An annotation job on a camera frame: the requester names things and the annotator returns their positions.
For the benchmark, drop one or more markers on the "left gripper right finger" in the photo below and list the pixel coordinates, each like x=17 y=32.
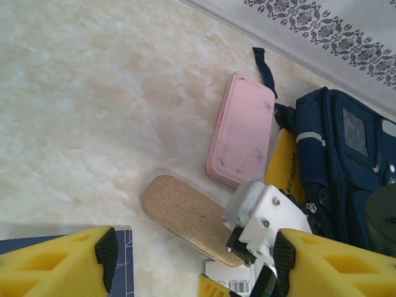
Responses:
x=334 y=269

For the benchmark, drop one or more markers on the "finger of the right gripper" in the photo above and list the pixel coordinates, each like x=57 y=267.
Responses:
x=213 y=287

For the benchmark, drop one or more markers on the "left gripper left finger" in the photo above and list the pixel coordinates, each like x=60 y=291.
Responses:
x=46 y=269

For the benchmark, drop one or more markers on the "long white ruler package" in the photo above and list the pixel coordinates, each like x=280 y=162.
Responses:
x=238 y=283

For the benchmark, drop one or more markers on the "rounded wooden board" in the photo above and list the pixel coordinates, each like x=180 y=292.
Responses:
x=185 y=213

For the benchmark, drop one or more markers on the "navy book with yellow label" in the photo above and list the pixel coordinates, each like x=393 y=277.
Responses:
x=127 y=263

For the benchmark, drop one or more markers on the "navy blue backpack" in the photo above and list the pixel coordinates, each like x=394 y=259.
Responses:
x=334 y=161

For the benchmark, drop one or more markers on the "yellow notebook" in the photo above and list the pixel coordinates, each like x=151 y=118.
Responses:
x=283 y=167

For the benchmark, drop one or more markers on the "pink pencil case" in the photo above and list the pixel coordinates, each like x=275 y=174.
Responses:
x=241 y=133

